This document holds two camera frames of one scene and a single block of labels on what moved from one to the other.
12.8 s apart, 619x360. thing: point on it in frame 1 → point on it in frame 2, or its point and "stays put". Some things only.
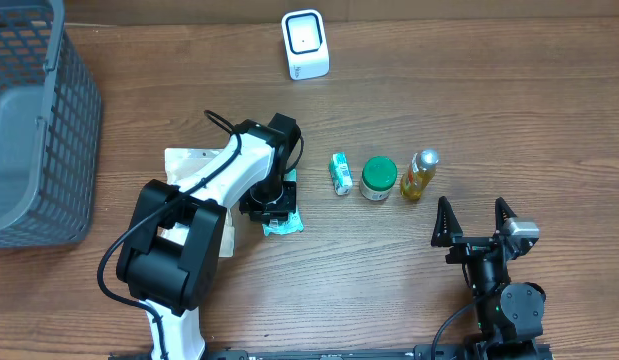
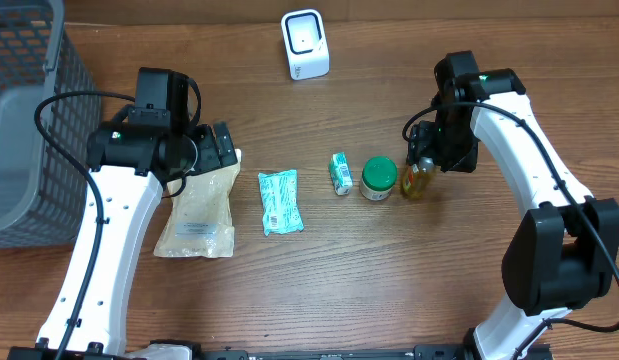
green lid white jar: x=378 y=177 stays put
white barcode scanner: x=305 y=44 stays put
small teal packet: x=341 y=173 stays put
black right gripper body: x=467 y=250 → x=453 y=144
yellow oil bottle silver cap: x=418 y=173 stays put
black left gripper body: x=269 y=198 → x=199 y=151
